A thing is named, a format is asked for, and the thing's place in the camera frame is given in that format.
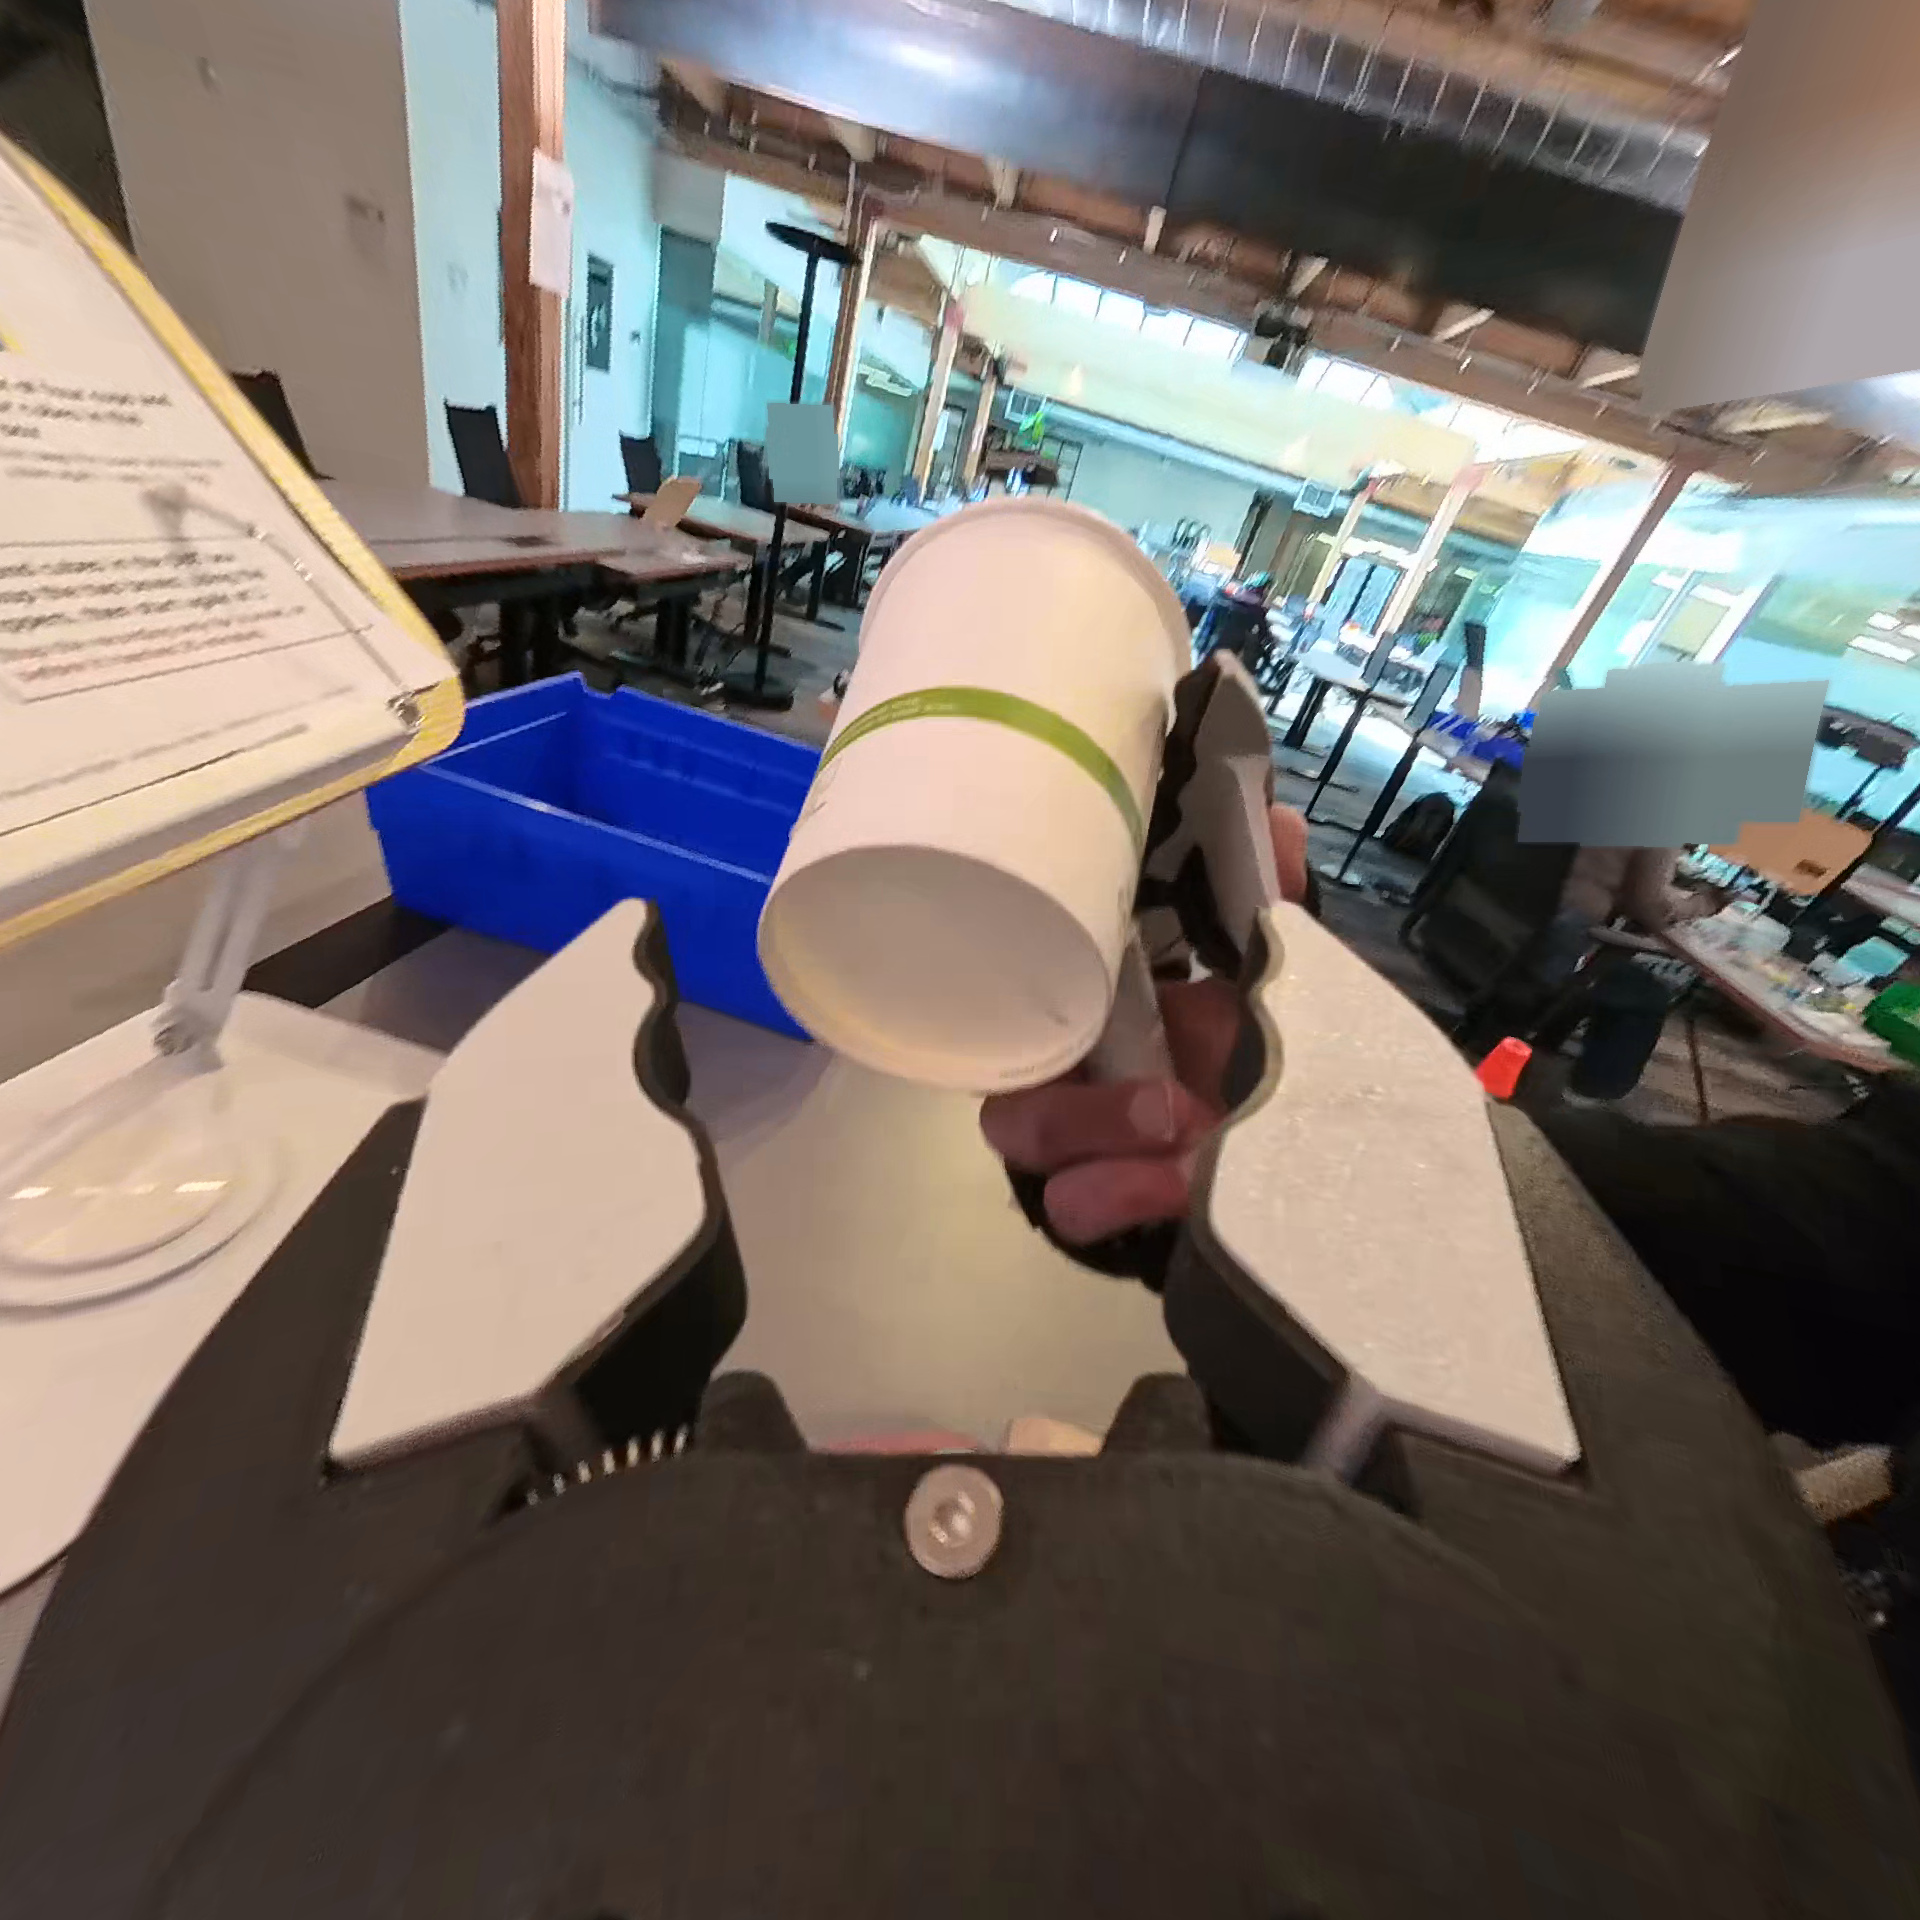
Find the wooden support post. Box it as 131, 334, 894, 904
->
499, 0, 570, 512

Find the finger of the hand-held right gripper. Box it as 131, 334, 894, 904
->
1135, 649, 1283, 974

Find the person's right forearm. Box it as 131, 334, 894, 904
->
1501, 1073, 1920, 1459

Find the blue plastic bin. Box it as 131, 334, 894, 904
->
367, 672, 828, 1041

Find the white paper cup green stripe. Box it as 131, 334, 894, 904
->
756, 498, 1194, 1095

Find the clear acrylic clipboard stand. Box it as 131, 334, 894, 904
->
0, 855, 290, 1310

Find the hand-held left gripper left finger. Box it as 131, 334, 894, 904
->
324, 897, 750, 1489

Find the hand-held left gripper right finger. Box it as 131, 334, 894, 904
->
1162, 900, 1589, 1490

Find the clipboard with instruction sheet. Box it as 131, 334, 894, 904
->
0, 135, 469, 948

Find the person's right hand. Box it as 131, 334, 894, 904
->
982, 807, 1321, 1250

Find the brown office table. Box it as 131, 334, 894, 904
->
322, 481, 753, 709
623, 493, 851, 624

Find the cluttered work table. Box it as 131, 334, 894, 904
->
1650, 840, 1920, 1075

